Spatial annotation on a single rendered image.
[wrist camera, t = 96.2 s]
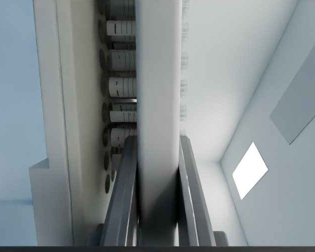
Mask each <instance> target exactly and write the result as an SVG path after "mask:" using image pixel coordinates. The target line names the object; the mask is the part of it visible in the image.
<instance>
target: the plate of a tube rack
mask: <svg viewBox="0 0 315 252"><path fill-rule="evenodd" d="M135 34H136V102H137V170H138V237H139V246H177V229H178V176H179V133H180V86H181V38H182V0H135Z"/></svg>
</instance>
